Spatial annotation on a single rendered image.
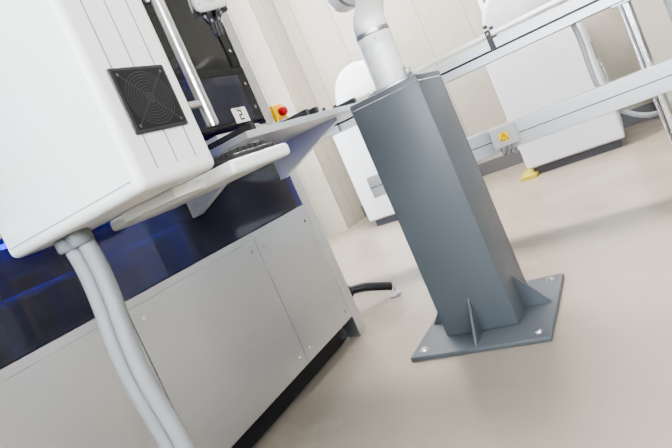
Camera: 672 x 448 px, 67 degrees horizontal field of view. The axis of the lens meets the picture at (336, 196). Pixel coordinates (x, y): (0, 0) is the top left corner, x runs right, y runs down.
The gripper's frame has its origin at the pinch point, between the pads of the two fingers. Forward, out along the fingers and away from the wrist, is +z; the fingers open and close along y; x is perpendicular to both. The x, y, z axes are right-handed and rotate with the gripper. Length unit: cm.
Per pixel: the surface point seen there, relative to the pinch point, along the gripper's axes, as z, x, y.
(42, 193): 20, -33, -64
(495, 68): 78, 79, 249
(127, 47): 0, -49, -44
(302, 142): 47, 16, 27
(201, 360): 84, -10, -45
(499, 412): 103, -77, -3
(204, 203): 47, 3, -22
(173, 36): 0, -43, -32
